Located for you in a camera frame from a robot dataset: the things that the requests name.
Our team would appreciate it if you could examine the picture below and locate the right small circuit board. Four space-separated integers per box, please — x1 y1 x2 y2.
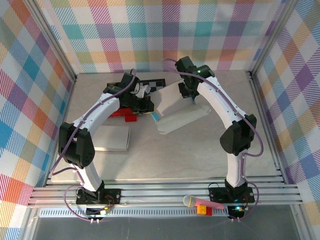
227 205 245 219

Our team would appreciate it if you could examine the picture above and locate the right aluminium upright post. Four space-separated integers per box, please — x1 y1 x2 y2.
246 0 301 80

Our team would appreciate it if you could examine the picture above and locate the pink toy microphone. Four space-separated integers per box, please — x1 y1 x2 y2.
182 194 225 210

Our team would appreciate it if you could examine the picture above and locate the aluminium upright post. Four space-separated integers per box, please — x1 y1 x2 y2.
246 0 301 80
23 0 79 83

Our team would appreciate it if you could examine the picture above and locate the aluminium frame rail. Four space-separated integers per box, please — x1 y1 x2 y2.
26 177 305 208

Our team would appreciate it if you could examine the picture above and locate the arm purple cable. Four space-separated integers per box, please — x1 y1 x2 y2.
163 58 265 223
51 68 137 223

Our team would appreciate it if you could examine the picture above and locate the aluminium side rail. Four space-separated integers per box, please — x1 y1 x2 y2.
246 71 288 184

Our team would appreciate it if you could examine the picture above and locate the white paper box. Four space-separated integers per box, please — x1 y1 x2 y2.
94 124 132 153

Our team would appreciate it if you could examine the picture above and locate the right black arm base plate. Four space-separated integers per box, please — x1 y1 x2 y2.
208 183 256 204

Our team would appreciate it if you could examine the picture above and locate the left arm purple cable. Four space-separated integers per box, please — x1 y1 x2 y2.
51 68 137 223

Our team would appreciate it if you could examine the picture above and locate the small circuit board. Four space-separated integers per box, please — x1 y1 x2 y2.
86 205 111 218
227 205 245 219

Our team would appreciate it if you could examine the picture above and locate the black grey checkerboard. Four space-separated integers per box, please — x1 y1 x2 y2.
106 78 167 101

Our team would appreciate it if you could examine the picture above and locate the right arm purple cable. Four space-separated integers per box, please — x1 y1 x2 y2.
163 58 265 223

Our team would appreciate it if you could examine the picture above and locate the left aluminium upright post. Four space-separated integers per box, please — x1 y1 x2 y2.
23 0 79 83

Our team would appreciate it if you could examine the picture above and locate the white slotted cable duct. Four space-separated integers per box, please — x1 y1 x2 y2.
39 208 230 218

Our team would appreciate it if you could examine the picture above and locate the left small circuit board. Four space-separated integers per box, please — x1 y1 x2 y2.
86 205 111 218

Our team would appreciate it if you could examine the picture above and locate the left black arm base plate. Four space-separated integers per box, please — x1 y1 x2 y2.
75 188 122 205

